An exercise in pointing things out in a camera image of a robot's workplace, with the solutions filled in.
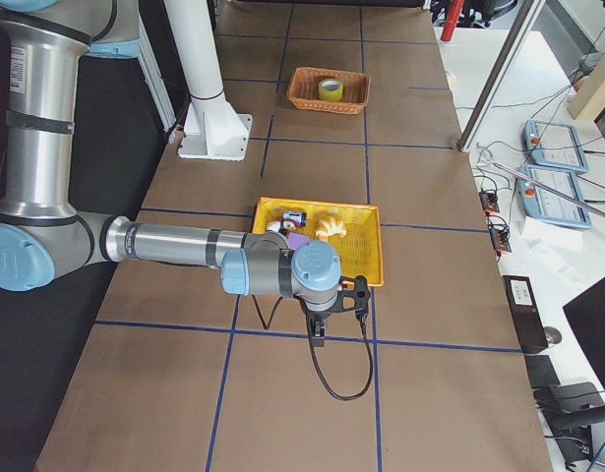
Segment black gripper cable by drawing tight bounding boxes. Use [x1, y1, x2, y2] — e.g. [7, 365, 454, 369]
[252, 289, 375, 402]

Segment toy bread croissant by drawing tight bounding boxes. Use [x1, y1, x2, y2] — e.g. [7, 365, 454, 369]
[315, 215, 347, 241]

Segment small toy can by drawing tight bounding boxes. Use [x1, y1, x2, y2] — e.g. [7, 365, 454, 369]
[282, 210, 307, 229]

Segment white reaching stick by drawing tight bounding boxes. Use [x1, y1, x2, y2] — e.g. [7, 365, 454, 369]
[478, 146, 605, 219]

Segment black box device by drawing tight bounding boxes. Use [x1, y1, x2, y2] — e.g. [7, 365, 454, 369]
[502, 275, 548, 354]

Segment teach pendant tablet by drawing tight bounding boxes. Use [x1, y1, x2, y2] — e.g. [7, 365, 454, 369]
[516, 164, 592, 230]
[523, 120, 589, 174]

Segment purple toy block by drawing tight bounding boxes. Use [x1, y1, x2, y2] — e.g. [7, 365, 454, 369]
[286, 232, 310, 251]

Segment black monitor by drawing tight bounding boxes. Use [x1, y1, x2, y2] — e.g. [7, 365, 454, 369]
[564, 279, 605, 388]

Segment yellow plastic woven basket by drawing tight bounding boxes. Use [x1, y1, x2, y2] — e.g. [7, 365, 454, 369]
[252, 197, 384, 287]

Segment yellow tape roll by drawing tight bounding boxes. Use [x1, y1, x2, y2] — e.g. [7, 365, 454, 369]
[318, 78, 344, 102]

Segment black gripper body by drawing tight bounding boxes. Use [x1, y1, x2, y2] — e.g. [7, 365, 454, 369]
[304, 275, 370, 347]

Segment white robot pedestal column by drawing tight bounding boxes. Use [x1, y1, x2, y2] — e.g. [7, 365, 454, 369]
[164, 0, 253, 161]

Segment white mushroom toy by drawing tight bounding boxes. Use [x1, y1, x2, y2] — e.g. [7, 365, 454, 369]
[267, 221, 282, 232]

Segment aluminium frame post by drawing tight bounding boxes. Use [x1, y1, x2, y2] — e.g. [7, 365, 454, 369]
[457, 0, 546, 152]

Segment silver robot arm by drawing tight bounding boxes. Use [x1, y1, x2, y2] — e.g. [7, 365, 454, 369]
[0, 1, 370, 347]

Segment brown wicker basket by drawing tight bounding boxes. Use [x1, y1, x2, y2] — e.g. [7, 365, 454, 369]
[286, 67, 371, 115]

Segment near teach pendant tablet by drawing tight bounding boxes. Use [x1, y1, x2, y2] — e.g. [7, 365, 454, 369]
[516, 164, 592, 230]

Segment far teach pendant tablet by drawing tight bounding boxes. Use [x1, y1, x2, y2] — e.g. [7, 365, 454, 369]
[523, 120, 589, 174]

